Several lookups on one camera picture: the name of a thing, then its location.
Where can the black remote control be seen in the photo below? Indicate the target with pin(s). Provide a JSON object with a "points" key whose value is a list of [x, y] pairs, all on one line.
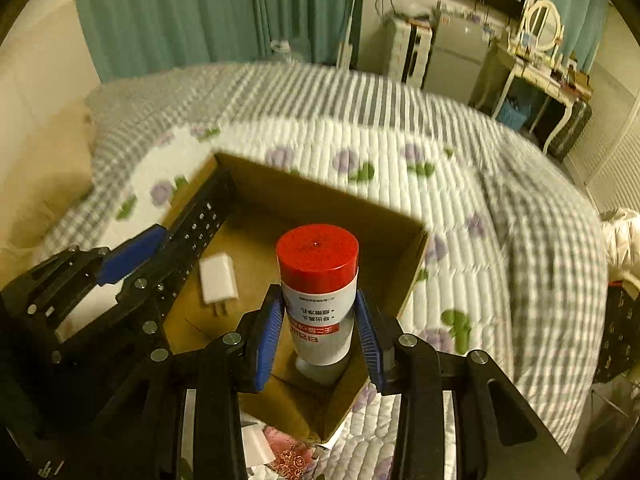
{"points": [[200, 217]]}

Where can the small silver fridge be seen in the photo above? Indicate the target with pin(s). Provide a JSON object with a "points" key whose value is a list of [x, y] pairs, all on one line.
{"points": [[457, 55]]}

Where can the white charger plug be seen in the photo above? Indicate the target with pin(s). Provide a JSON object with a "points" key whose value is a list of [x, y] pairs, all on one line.
{"points": [[218, 282]]}

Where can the white small box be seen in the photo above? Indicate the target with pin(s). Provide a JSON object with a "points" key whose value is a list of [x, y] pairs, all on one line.
{"points": [[257, 451]]}

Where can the white oval vanity mirror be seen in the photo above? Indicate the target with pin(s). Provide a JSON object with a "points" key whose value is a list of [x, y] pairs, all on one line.
{"points": [[541, 29]]}

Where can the green curtain left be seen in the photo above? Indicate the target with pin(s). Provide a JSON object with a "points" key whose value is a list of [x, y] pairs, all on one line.
{"points": [[133, 38]]}

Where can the blue waste basket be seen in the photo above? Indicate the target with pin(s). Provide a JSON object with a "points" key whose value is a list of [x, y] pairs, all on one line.
{"points": [[513, 114]]}

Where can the white bottle red cap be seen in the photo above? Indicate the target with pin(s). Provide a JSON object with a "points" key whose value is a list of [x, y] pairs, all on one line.
{"points": [[318, 266]]}

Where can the white floral quilted mat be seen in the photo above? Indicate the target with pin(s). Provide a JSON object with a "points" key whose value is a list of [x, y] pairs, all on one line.
{"points": [[429, 251]]}

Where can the white suitcase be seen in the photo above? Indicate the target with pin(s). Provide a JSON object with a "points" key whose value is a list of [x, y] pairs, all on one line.
{"points": [[408, 46]]}

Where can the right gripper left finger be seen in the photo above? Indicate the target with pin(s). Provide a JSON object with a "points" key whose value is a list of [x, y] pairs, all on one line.
{"points": [[236, 362]]}

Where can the green curtain right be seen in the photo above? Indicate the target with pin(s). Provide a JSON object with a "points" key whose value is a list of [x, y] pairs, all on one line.
{"points": [[583, 22]]}

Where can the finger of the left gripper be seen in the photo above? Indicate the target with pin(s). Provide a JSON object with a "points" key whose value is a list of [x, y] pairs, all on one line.
{"points": [[60, 282], [147, 271]]}

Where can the white louvered wardrobe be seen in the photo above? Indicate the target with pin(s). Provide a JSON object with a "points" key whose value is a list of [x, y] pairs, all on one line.
{"points": [[604, 162]]}

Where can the beige pillow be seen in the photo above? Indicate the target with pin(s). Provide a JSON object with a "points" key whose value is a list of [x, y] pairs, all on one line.
{"points": [[52, 172]]}

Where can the brown cardboard box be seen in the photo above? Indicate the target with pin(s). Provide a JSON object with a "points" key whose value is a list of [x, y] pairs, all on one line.
{"points": [[270, 202]]}

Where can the dark suitcase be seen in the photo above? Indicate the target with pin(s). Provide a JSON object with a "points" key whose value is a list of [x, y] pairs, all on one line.
{"points": [[565, 140]]}

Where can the grey checkered bedsheet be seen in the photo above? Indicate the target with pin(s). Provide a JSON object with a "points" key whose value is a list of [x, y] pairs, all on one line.
{"points": [[547, 232]]}

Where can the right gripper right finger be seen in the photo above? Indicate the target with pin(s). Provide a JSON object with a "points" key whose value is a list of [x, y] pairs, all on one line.
{"points": [[498, 434]]}

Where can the white dressing table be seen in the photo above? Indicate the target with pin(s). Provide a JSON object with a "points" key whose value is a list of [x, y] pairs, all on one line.
{"points": [[502, 67]]}

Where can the green curtain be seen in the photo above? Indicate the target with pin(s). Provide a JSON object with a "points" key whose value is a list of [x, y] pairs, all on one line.
{"points": [[133, 38], [583, 22]]}

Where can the pink rose patterned box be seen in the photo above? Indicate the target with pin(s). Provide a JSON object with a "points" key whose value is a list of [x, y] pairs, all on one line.
{"points": [[293, 459]]}

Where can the white crumpled blanket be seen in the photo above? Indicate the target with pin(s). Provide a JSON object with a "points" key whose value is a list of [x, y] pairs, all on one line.
{"points": [[620, 229]]}

